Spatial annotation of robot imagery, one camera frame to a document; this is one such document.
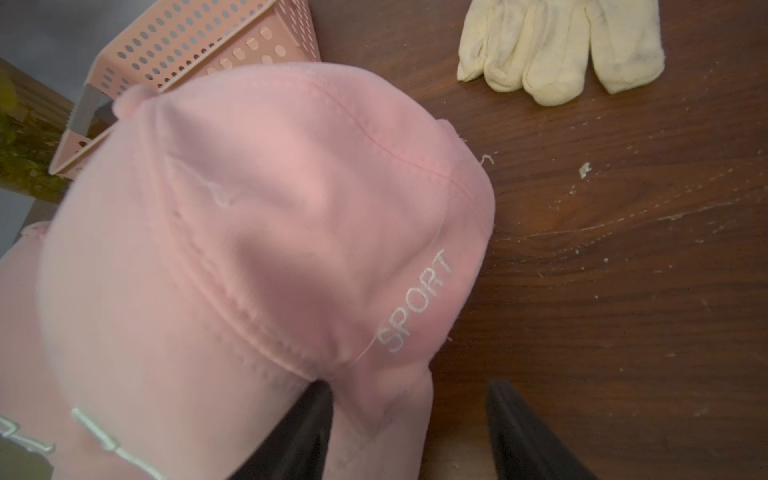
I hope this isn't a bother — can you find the pink baseball cap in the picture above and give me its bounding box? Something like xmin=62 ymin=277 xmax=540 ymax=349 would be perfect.
xmin=1 ymin=222 xmax=67 ymax=456

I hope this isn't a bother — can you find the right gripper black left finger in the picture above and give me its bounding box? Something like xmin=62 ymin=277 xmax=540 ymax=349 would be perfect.
xmin=230 ymin=380 xmax=333 ymax=480

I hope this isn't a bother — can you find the amber glass vase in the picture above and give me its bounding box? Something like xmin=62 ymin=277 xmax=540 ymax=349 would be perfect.
xmin=1 ymin=60 xmax=71 ymax=203

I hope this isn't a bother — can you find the pink plastic basket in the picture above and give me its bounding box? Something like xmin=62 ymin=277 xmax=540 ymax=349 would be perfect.
xmin=48 ymin=0 xmax=321 ymax=179

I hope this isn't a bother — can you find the cream fabric glove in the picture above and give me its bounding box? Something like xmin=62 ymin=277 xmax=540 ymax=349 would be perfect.
xmin=457 ymin=0 xmax=665 ymax=107

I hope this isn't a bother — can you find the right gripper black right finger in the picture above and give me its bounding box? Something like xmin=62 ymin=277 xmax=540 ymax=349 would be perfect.
xmin=485 ymin=380 xmax=596 ymax=480

